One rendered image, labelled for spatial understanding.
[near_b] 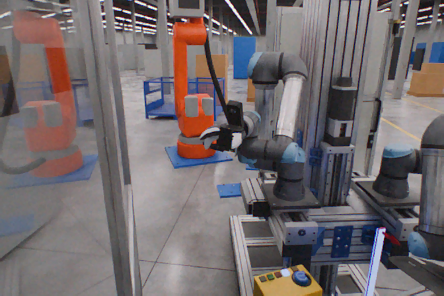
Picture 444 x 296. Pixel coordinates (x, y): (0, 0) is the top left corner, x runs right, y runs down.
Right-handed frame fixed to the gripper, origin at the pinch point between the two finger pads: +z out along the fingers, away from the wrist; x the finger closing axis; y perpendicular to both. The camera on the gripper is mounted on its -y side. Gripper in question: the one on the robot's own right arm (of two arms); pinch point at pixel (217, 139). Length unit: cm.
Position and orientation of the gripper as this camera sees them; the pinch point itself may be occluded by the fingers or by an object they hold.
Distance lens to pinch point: 75.1
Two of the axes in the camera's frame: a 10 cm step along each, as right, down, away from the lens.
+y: -1.3, 9.3, 3.4
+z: -3.8, 2.7, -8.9
